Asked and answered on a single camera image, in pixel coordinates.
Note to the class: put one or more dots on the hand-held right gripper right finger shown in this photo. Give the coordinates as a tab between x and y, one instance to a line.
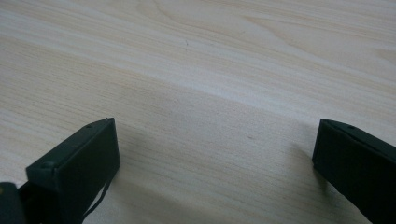
358	168

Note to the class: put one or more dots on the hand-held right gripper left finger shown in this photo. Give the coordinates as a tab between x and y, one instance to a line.
81	168

